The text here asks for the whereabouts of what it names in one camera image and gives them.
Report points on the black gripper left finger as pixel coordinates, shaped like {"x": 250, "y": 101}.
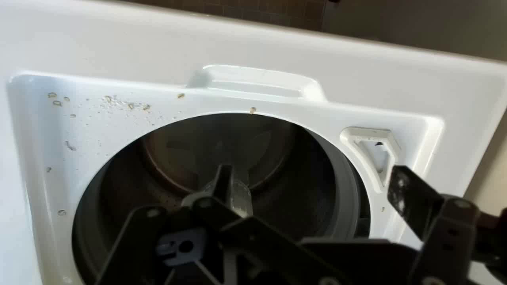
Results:
{"x": 254, "y": 235}

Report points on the dark grey washer drum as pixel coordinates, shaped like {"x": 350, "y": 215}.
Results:
{"x": 175, "y": 153}

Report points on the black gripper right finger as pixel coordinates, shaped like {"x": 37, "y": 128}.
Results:
{"x": 449, "y": 232}

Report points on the white top-load washing machine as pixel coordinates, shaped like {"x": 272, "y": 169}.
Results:
{"x": 106, "y": 53}

